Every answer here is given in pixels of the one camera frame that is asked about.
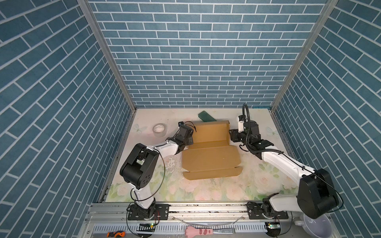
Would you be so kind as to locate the pink handled knife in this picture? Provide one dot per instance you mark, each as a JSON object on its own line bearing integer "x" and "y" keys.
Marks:
{"x": 192, "y": 232}

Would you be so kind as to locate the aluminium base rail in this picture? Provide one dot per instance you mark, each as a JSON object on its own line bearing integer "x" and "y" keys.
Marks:
{"x": 174, "y": 217}

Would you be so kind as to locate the brown cardboard box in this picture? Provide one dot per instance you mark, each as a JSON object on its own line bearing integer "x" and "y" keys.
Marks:
{"x": 211, "y": 155}

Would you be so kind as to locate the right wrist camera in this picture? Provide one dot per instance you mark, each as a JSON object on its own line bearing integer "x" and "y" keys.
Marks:
{"x": 241, "y": 120}

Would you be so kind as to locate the dark green flat block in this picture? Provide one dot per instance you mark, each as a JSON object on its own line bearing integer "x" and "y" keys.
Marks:
{"x": 206, "y": 117}

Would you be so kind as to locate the orange black screwdriver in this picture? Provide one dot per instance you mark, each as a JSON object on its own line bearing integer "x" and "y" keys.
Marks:
{"x": 117, "y": 234}

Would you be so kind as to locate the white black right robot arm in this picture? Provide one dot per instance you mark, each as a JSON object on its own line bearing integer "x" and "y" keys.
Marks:
{"x": 316, "y": 194}

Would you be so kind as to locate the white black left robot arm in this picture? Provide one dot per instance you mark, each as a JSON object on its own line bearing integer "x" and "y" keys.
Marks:
{"x": 138, "y": 169}

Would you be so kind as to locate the clear tape roll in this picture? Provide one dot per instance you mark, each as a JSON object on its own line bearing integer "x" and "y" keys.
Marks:
{"x": 159, "y": 130}

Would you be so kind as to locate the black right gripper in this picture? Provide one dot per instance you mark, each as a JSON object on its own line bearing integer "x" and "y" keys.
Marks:
{"x": 233, "y": 135}

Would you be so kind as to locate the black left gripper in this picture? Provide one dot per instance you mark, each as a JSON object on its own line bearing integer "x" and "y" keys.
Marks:
{"x": 190, "y": 141}

